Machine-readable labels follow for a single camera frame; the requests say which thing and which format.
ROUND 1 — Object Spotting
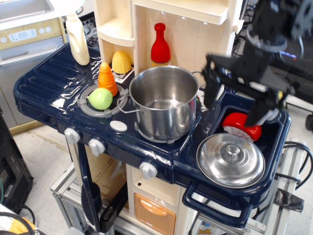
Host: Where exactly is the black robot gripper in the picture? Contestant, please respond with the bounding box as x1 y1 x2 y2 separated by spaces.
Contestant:
201 31 300 127

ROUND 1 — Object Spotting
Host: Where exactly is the round steel pot lid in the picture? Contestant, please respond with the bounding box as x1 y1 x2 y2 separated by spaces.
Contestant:
197 133 266 188

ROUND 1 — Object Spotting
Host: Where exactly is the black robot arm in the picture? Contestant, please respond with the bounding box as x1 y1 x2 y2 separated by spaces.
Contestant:
202 0 313 126

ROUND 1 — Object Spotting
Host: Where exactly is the stainless steel pot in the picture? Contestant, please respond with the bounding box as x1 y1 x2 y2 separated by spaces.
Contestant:
127 66 200 144

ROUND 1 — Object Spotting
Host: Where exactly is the red toy cheese wheel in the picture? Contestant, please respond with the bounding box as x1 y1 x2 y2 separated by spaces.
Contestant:
222 112 262 142

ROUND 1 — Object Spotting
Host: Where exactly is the grey toy faucet yellow knob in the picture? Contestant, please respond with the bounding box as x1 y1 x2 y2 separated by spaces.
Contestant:
256 108 279 125

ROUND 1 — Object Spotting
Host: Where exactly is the navy toy kitchen counter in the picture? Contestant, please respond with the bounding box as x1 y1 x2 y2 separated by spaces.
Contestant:
13 44 291 228

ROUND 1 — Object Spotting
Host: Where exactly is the cream toy kitchen shelf tower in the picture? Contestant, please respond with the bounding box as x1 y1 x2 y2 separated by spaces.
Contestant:
93 0 243 74

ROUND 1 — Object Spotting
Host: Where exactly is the red toy ketchup bottle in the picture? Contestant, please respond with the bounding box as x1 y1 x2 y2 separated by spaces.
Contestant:
151 23 171 67

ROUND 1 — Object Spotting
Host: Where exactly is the grey stove knob right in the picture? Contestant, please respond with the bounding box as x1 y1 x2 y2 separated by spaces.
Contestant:
139 162 157 180

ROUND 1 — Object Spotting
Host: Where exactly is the grey stove knob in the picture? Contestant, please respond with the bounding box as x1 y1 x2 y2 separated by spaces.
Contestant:
139 162 157 180
64 128 81 144
89 139 106 157

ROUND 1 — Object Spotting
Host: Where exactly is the yellow toy corn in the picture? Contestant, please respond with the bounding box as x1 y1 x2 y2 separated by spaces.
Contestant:
112 50 132 74

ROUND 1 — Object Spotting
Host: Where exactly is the grey oval button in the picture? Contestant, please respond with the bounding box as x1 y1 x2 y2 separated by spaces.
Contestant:
110 120 128 133

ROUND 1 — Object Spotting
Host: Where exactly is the orange toy carrot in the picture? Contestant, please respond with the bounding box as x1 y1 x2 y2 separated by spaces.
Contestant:
98 62 118 96

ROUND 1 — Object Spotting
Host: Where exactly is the green toy pear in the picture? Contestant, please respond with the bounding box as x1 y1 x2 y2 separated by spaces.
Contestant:
87 88 113 110

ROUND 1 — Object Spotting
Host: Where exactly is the orange toy drawer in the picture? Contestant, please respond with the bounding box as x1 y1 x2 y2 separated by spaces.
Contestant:
134 193 176 235

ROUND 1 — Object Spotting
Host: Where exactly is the grey stove knob middle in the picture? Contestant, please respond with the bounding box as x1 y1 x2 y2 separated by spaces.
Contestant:
89 139 106 157

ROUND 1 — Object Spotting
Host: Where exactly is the grey stove knob left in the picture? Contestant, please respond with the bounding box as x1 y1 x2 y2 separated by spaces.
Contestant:
64 128 81 144

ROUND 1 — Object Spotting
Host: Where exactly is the cream toy milk bottle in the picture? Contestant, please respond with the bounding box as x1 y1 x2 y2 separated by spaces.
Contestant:
66 13 90 66

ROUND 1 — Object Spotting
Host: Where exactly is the navy toy oven door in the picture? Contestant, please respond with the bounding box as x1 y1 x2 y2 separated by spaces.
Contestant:
77 142 128 234

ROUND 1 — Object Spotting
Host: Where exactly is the steel appliance with panel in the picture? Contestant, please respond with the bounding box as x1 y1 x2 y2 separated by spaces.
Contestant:
0 17 67 128

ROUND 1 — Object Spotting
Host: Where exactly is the black computer case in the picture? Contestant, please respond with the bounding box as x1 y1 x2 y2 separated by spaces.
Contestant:
0 117 33 213

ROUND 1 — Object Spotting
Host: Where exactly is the yellow object bottom left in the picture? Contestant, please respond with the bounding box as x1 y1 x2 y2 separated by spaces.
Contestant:
8 218 36 234

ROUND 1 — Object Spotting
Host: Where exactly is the black cable loop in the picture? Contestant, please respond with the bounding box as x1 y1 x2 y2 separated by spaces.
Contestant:
275 141 313 190

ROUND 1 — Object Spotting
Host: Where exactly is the aluminium frame cart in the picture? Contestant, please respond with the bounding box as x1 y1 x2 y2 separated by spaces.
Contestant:
50 139 313 235

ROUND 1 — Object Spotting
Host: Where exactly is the grey toy burner ring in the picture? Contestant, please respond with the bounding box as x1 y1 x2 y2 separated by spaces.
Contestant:
77 84 130 119

